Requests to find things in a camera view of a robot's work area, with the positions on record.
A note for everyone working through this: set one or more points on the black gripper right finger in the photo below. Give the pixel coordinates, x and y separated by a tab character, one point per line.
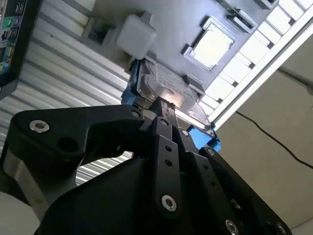
207	186

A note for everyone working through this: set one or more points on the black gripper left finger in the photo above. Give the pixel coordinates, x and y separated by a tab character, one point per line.
73	122

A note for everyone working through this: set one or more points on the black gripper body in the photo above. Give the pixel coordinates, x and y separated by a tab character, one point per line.
110	200

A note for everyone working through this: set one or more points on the hard disk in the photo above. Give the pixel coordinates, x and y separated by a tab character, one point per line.
168	80

